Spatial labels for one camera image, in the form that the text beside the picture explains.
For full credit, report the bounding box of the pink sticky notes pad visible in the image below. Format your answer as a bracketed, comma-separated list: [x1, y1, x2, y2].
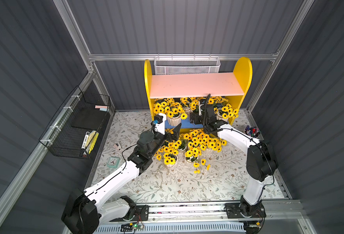
[95, 105, 108, 112]

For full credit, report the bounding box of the white marker in basket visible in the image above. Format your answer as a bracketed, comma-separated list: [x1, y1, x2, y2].
[81, 132, 90, 149]

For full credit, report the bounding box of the yellow item in basket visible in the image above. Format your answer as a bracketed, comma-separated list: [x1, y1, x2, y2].
[84, 131, 99, 156]

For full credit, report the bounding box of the white mesh desk tray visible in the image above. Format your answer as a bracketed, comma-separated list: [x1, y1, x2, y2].
[154, 58, 221, 75]

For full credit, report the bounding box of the floral patterned table mat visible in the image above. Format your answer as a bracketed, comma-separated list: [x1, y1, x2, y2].
[85, 109, 290, 205]

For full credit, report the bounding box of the green circuit board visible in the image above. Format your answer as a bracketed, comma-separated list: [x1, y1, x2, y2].
[120, 223, 145, 233]

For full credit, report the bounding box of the yellow wooden shelf unit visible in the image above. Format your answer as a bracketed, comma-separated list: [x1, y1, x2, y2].
[144, 57, 253, 144]

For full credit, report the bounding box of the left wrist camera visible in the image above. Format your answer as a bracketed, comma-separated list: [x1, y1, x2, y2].
[151, 113, 167, 135]

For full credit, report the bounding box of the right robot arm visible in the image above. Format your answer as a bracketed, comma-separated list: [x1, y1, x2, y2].
[190, 95, 278, 219]

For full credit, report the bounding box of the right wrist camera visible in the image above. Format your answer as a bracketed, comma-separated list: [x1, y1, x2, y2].
[198, 103, 204, 116]

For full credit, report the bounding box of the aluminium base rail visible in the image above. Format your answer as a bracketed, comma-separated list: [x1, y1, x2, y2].
[94, 199, 316, 234]

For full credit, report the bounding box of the small pink white object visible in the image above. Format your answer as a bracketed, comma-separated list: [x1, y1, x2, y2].
[114, 143, 122, 151]

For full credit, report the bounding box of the black wire wall basket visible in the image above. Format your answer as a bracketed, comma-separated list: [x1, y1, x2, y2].
[39, 87, 111, 160]

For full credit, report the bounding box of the small teal alarm clock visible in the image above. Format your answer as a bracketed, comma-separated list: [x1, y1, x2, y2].
[107, 157, 120, 169]

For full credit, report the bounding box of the pink bucket with pens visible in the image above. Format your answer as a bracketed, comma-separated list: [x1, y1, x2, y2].
[244, 125, 261, 138]

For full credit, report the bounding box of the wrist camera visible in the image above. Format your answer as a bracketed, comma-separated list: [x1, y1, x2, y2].
[198, 103, 204, 116]
[151, 113, 167, 135]

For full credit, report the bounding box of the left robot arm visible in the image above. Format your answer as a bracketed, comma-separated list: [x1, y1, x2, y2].
[61, 121, 182, 234]

